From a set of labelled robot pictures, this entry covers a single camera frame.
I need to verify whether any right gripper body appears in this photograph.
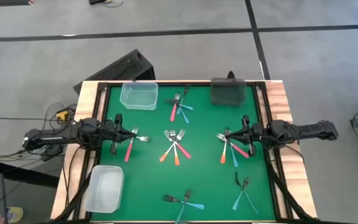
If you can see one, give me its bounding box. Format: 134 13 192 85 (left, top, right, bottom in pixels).
239 114 262 157

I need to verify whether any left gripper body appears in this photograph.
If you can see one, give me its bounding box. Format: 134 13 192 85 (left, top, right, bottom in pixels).
106 113 127 156

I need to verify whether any blue handled fork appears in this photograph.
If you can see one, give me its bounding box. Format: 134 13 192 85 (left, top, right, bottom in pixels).
231 176 250 211
175 189 193 224
227 136 239 168
162 194 205 210
165 98 195 112
175 101 191 124
175 86 190 116

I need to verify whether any pink handled fork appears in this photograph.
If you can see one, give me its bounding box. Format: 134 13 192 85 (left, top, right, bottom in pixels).
124 126 140 163
169 92 182 123
163 129 193 160
215 133 250 159

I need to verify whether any clear plastic container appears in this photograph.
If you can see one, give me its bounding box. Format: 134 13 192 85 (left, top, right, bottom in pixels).
119 81 159 111

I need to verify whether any smoky dark plastic container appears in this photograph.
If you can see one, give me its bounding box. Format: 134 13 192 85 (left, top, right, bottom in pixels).
209 77 247 108

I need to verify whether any white frosted plastic container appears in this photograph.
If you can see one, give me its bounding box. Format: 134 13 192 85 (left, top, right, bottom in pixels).
85 164 126 214

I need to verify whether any green table mat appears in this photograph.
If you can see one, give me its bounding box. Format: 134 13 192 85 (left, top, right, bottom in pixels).
90 83 278 222

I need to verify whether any yellow blue object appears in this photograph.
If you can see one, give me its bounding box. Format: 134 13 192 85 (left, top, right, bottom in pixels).
6 206 24 224

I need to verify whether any flat black floor object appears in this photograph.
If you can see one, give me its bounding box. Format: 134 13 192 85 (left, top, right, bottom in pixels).
0 0 32 6

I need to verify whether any yellow cable connector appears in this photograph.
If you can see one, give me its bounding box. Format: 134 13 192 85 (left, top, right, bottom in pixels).
55 109 71 121

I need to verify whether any slim teal handled fork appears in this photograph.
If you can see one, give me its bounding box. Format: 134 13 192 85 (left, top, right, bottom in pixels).
234 171 260 215

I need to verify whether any black cable bundle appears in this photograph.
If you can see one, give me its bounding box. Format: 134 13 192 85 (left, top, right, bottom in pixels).
265 155 316 221
53 146 96 221

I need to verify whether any black plug with cable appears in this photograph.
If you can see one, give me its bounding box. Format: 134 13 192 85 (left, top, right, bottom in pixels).
88 0 124 7

